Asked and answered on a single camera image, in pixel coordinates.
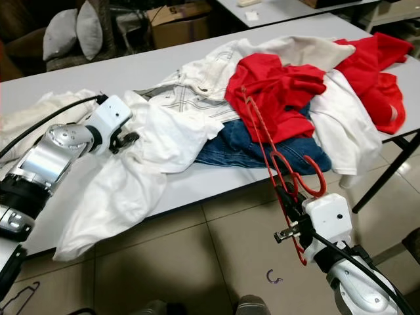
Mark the red plastic hanger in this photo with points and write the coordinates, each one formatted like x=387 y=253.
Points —
x=323 y=178

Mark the grey robot left leg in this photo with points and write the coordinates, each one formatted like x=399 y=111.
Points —
x=157 y=308

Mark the grey table black legs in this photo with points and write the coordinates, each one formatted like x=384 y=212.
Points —
x=230 y=180

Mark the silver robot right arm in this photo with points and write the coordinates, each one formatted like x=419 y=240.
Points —
x=361 y=295

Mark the small grey table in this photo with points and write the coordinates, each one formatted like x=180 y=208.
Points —
x=295 y=13

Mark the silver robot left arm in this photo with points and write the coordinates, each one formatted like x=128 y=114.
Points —
x=52 y=157

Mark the white cotton jacket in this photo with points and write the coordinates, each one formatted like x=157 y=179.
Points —
x=344 y=118

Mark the grey pillow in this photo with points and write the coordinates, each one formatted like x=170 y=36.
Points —
x=88 y=29
x=60 y=36

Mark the small purple hook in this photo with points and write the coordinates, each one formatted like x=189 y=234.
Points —
x=268 y=278

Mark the white t-shirt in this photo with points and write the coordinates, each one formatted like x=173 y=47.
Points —
x=125 y=190

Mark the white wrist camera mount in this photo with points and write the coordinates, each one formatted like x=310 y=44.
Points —
x=328 y=216
x=115 y=115

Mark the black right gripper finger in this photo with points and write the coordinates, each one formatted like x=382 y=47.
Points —
x=289 y=205
x=296 y=201

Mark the red shirt pale stripe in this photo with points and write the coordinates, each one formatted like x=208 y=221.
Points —
x=374 y=65

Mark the dark brown wicker sofa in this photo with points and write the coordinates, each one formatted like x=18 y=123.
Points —
x=20 y=39

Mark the brown cardboard box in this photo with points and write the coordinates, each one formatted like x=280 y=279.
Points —
x=180 y=31

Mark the blue denim jeans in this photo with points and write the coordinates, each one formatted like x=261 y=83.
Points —
x=243 y=151

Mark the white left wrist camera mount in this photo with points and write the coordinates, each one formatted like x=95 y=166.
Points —
x=115 y=115

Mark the grey robot right leg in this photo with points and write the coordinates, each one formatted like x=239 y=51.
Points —
x=252 y=307

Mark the pale denim jacket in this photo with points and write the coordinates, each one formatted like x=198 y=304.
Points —
x=203 y=73

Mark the grey robot leg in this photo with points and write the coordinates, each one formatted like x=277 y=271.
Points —
x=252 y=307
x=157 y=308

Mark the crumpled red polo shirt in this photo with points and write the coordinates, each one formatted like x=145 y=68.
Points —
x=269 y=79

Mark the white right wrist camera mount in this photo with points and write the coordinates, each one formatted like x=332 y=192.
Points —
x=328 y=216

